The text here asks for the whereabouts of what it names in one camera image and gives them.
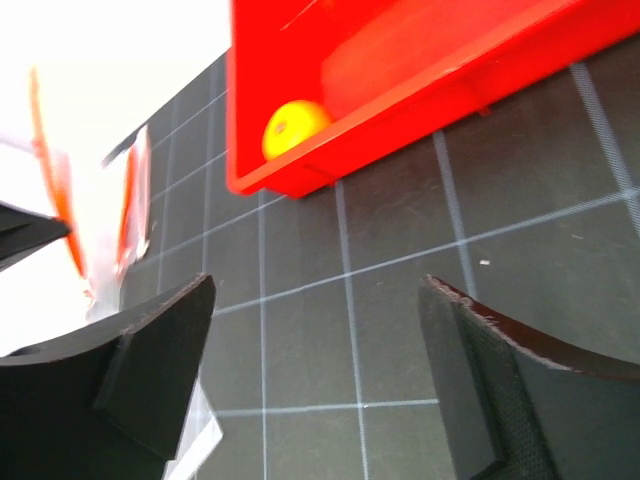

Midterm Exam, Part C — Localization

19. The orange fruit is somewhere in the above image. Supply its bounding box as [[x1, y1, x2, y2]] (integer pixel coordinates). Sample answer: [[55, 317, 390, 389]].
[[262, 100, 332, 160]]

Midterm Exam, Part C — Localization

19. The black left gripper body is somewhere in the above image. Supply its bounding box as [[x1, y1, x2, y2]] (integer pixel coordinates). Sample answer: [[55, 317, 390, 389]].
[[0, 203, 71, 271]]

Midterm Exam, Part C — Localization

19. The red plastic tray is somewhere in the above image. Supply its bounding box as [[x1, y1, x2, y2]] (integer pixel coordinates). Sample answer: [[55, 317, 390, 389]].
[[226, 1, 639, 198]]

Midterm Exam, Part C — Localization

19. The clear blue zipper bag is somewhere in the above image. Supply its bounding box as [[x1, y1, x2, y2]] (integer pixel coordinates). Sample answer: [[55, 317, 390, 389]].
[[163, 378, 223, 480]]

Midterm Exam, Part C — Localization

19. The orange zipper clear bag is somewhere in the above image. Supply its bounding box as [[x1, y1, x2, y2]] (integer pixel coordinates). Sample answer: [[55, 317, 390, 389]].
[[1, 66, 152, 355]]

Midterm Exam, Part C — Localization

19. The black grid cutting mat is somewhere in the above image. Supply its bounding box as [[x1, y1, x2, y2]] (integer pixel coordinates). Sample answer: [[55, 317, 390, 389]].
[[102, 34, 640, 480]]

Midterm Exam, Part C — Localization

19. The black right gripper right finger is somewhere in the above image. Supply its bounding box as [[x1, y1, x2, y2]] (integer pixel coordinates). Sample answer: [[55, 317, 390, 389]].
[[418, 276, 639, 479]]

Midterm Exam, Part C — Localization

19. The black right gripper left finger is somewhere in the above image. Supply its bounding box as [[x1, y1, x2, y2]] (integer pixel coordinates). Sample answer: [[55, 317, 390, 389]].
[[1, 274, 216, 479]]

